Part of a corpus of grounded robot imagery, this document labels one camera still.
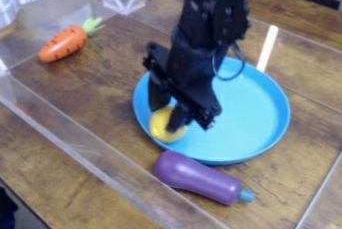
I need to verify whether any yellow toy lemon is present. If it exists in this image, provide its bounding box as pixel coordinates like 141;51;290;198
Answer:
150;106;189;144

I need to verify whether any clear acrylic enclosure wall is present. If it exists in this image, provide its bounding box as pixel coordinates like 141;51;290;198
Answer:
0;0;342;229

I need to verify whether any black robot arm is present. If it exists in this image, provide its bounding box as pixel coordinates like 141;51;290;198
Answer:
143;0;250;133

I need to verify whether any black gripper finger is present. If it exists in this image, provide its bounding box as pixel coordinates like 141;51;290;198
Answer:
167;102;199;133
149;64;171;111

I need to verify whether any blue round tray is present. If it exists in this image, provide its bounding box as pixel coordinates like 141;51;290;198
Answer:
133;56;293;166

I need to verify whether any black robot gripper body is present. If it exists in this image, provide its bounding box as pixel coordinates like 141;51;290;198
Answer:
142;31;225;131

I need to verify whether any orange toy carrot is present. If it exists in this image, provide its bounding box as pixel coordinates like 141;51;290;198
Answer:
39;17;103;63

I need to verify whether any purple toy eggplant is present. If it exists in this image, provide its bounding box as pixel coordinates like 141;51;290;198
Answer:
153;150;256;205

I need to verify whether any black cable loop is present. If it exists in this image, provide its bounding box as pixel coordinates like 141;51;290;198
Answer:
210;41;247;82

